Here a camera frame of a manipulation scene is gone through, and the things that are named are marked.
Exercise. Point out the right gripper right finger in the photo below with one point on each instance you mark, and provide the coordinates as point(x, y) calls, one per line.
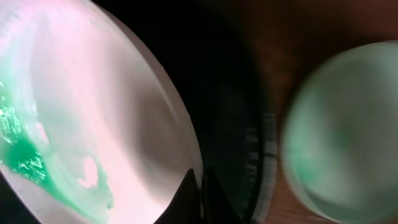
point(216, 208)

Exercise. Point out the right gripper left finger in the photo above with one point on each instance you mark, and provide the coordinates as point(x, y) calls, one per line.
point(185, 205)

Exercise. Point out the white plate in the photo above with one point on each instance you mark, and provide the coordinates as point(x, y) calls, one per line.
point(92, 128)

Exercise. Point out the mint plate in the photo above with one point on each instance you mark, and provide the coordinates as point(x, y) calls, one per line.
point(339, 139)

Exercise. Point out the round black serving tray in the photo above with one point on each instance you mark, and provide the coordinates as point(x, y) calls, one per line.
point(217, 81)

